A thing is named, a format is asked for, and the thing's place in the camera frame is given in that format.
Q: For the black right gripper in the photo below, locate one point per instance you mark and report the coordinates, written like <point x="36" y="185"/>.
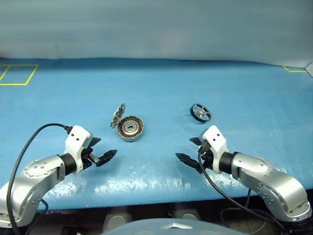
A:
<point x="206" y="156"/>

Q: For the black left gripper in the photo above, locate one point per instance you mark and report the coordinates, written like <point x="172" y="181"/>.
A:
<point x="87" y="156"/>

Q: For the motor stator with copper windings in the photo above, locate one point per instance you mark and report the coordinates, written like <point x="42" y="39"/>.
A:
<point x="130" y="128"/>

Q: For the black rotor with silver spokes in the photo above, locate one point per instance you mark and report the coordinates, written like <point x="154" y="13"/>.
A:
<point x="201" y="113"/>

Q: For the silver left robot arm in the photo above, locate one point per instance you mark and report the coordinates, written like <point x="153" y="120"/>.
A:
<point x="36" y="171"/>

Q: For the grey rounded shape under table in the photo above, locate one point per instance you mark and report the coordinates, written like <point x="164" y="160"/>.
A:
<point x="187" y="216"/>
<point x="117" y="220"/>

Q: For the blue table cover sheet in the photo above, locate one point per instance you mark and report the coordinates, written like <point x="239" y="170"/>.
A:
<point x="156" y="85"/>

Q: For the grey rounded robot torso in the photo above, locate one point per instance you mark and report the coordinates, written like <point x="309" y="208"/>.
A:
<point x="171" y="227"/>

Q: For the large yellow tape rectangle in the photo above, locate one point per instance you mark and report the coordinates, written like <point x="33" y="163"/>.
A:
<point x="31" y="74"/>

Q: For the small yellow tape corner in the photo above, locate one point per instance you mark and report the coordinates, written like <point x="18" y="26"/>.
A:
<point x="289" y="71"/>

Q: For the pale box with purple edge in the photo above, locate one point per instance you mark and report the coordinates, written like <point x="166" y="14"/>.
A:
<point x="310" y="69"/>

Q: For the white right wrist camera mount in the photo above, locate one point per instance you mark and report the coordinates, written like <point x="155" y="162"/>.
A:
<point x="216" y="144"/>

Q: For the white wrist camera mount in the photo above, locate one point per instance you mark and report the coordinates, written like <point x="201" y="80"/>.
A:
<point x="76" y="139"/>
<point x="216" y="144"/>

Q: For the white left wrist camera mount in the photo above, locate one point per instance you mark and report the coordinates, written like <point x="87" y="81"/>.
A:
<point x="76" y="139"/>

